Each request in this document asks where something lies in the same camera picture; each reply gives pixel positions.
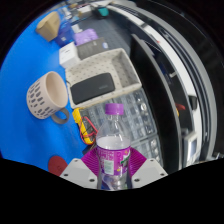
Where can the blue box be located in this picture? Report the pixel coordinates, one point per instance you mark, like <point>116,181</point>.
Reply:
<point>64,35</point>

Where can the yellow tool with red leads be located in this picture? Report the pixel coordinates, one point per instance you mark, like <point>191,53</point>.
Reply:
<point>180,109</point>

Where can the beige mug with grey spots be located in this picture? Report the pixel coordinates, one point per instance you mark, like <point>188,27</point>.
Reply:
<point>40,96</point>

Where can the yellow multimeter with leads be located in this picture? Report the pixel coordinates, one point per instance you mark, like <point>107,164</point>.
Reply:
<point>81,128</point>

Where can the small white box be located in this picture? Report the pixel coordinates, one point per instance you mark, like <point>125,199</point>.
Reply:
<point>68,55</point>

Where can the white oscilloscope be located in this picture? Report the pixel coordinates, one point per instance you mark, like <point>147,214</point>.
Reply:
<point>191,146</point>

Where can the brown cardboard box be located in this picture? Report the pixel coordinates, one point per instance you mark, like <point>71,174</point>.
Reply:
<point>48,26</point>

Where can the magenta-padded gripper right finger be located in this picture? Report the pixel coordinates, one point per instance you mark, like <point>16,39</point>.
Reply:
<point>148,171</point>

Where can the small teal device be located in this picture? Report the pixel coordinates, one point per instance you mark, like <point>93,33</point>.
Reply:
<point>103,12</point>

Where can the dark grey box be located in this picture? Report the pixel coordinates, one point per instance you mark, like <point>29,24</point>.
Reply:
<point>91,49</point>

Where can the purple bag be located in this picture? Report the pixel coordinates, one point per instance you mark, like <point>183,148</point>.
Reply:
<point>86,36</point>

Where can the black rectangular device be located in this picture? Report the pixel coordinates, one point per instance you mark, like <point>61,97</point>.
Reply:
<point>93,88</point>

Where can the beige perforated tray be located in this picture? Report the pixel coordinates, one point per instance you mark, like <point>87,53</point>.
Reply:
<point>110,61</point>

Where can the purple-capped clear drink bottle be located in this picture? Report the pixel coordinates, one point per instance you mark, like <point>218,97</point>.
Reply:
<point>113,150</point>

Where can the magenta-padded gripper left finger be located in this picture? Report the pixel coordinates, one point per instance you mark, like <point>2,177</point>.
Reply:
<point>78,171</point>

